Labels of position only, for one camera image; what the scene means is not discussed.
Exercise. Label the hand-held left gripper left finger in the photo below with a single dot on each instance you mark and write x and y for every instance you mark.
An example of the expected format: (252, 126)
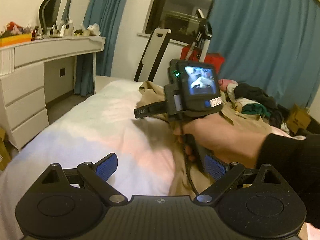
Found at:
(107, 165)

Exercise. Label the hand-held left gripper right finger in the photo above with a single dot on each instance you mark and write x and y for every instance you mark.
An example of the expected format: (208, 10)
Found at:
(215, 166)

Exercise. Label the beige t-shirt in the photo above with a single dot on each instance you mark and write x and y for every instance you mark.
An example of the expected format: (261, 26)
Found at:
(155, 92)

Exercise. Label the pile of mixed clothes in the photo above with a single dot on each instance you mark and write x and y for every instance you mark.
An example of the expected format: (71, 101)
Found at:
(257, 100)

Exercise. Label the person's right hand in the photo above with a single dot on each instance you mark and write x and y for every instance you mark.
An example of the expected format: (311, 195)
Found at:
(225, 137)

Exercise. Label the bed with white bedding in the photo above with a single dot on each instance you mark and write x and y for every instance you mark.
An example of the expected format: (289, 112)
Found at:
(95, 130)

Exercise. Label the red cloth bag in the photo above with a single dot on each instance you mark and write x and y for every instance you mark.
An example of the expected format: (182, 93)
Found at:
(217, 62)

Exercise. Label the garment steamer stand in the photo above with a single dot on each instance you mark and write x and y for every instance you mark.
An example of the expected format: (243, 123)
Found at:
(203, 35)

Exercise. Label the white and black chair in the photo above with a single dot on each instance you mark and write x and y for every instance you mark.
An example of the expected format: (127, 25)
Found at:
(155, 52)

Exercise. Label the wide blue curtain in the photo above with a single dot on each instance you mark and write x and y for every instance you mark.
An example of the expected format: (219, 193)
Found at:
(262, 42)

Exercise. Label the dark window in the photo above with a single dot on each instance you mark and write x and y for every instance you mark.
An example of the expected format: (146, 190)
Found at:
(180, 5)

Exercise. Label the cardboard box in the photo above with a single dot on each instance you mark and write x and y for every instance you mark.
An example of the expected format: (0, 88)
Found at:
(298, 117)
(3, 150)

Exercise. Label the white dressing table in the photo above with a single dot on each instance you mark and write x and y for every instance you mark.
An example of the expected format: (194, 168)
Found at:
(25, 100)

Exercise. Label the narrow blue curtain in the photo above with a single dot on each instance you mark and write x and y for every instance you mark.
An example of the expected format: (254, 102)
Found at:
(105, 30)

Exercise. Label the tissue box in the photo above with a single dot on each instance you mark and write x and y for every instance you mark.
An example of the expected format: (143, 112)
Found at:
(94, 29)

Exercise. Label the group of cosmetic bottles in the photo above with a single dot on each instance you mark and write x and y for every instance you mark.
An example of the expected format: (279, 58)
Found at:
(62, 28)

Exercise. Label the orange box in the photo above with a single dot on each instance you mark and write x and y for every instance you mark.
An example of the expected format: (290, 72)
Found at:
(15, 40)

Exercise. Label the wavy black-framed mirror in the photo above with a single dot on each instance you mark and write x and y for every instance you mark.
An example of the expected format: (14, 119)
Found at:
(53, 7)

